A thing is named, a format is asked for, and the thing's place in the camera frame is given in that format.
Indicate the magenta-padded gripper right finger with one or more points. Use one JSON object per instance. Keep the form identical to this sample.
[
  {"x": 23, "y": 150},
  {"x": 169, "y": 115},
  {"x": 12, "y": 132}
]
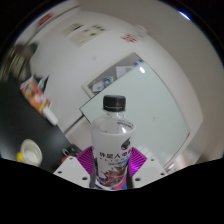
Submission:
[{"x": 150, "y": 170}]

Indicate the wall notice board with papers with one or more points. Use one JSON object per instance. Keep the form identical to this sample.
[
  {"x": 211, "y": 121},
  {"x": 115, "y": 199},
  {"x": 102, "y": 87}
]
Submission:
[{"x": 103, "y": 80}]

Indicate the small white wall poster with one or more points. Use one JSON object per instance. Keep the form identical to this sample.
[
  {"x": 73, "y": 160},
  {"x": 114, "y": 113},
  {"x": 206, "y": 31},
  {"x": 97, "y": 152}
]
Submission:
[{"x": 72, "y": 28}]

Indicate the whiteboard on stand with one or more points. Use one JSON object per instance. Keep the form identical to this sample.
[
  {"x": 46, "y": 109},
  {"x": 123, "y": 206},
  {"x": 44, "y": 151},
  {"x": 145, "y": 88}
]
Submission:
[{"x": 156, "y": 106}]

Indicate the red and black tool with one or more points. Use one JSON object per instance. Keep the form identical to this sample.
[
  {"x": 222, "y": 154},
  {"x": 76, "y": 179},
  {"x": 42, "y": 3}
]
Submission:
[{"x": 70, "y": 153}]

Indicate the white tube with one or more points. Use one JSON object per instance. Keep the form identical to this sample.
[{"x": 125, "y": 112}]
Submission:
[{"x": 50, "y": 116}]

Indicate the clear bottle with white label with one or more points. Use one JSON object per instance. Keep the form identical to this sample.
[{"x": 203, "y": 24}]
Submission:
[{"x": 112, "y": 146}]

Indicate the large white wall poster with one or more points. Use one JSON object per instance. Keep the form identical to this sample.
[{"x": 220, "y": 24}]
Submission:
[{"x": 87, "y": 35}]

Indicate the red wall lettering sign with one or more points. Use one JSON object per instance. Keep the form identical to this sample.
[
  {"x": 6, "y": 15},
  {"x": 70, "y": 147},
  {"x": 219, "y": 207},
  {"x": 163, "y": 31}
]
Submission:
[{"x": 128, "y": 37}]

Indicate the red wall poster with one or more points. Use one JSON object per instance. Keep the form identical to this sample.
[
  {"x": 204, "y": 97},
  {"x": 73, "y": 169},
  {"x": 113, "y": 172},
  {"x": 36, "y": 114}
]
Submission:
[{"x": 45, "y": 19}]

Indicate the orange colourful printed box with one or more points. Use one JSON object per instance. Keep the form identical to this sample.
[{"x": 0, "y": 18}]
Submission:
[{"x": 33, "y": 93}]

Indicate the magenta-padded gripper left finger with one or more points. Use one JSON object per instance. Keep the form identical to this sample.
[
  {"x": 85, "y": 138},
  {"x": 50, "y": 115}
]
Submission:
[{"x": 73, "y": 170}]

